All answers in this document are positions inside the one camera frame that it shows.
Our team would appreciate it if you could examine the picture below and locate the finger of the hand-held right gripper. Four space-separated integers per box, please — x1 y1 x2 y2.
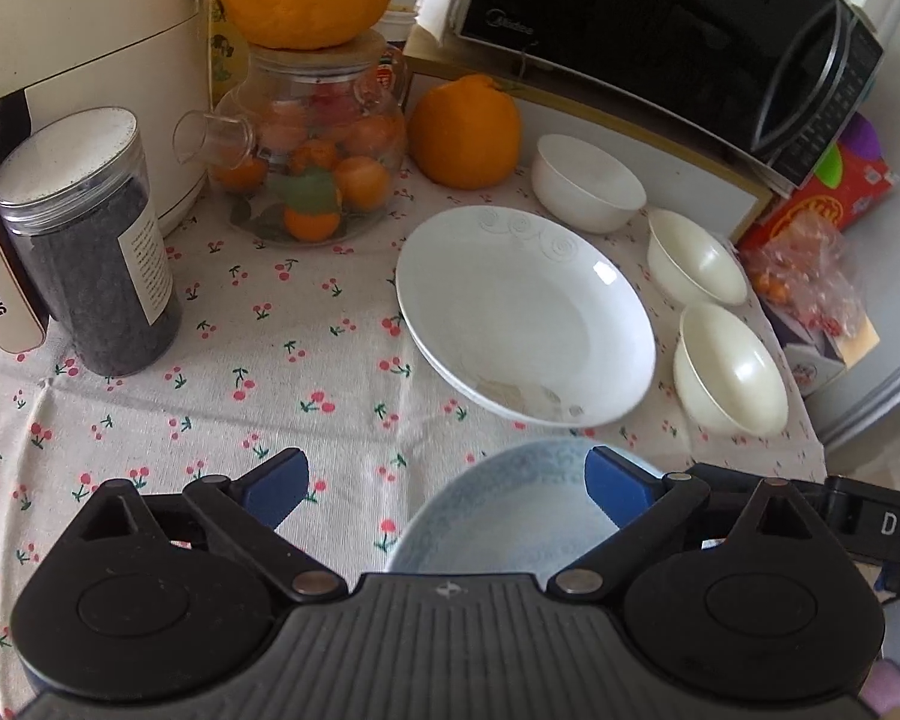
709 463 827 505

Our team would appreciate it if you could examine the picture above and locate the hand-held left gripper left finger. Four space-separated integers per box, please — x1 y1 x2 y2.
67 448 348 602

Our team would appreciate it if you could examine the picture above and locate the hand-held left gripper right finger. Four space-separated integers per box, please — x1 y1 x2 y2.
547 446 833 602

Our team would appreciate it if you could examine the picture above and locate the blue patterned bowl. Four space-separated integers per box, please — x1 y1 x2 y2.
385 439 668 578

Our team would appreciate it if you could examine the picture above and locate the cream ceramic bowl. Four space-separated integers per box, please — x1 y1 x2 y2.
673 303 790 437
647 208 749 307

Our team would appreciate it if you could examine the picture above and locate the white plate with embossed swirls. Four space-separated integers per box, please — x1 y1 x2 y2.
395 205 657 427

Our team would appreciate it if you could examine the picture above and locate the person's right hand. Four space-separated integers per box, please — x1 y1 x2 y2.
862 656 900 718

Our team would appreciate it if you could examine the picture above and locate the cherry print tablecloth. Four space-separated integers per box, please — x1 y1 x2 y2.
0 142 830 707

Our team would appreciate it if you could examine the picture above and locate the white and blue cardboard box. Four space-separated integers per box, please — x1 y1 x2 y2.
765 298 882 398

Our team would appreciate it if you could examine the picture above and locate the plastic bag of oranges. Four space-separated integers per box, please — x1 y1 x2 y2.
746 210 868 338

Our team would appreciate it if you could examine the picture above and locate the silver refrigerator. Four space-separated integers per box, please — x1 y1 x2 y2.
816 0 900 452

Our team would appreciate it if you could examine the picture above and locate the clear jar with dark contents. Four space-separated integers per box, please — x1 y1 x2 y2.
0 106 183 378

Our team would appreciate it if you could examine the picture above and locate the red cardboard box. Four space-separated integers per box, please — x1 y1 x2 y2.
739 141 900 256

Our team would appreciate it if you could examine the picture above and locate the white deep bowl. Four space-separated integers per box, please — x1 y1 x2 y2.
531 133 647 235

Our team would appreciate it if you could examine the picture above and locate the green plastic item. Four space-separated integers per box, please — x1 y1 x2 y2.
814 142 847 194

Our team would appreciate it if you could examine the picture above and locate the glass teapot with kumquats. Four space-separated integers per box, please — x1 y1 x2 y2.
174 28 408 245

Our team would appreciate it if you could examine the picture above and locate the brown and white carton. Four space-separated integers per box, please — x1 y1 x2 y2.
0 105 50 355

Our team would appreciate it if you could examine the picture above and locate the white wooden-edged shelf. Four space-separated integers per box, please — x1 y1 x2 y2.
403 51 775 242

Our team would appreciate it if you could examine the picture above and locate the purple plastic item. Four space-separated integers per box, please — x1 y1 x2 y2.
840 112 883 162

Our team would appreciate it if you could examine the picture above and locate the cartoon print package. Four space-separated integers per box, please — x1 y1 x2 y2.
207 0 251 112

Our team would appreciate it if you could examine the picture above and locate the black microwave oven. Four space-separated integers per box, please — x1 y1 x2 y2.
450 0 887 190

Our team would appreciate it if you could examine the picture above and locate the white kitchen appliance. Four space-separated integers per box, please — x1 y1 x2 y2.
0 0 220 241

